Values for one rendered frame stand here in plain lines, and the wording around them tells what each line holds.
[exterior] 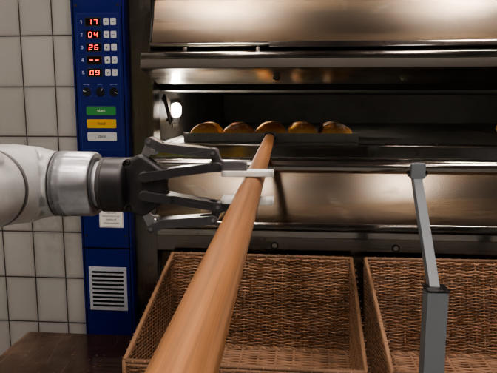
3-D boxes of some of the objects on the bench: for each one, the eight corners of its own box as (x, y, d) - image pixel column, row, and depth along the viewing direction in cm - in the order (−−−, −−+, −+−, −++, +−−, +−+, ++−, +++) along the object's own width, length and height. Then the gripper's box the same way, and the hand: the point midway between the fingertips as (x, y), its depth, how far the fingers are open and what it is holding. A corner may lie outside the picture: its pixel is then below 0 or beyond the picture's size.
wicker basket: (171, 334, 173) (169, 249, 169) (352, 343, 167) (355, 254, 163) (119, 423, 125) (115, 308, 121) (370, 439, 119) (375, 319, 115)
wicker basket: (357, 342, 167) (360, 254, 163) (549, 348, 163) (557, 258, 159) (384, 439, 119) (390, 319, 115) (657, 452, 115) (673, 327, 111)
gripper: (107, 124, 78) (274, 126, 76) (111, 234, 80) (273, 237, 79) (89, 126, 70) (274, 128, 69) (93, 248, 73) (272, 251, 71)
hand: (248, 186), depth 74 cm, fingers closed on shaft, 3 cm apart
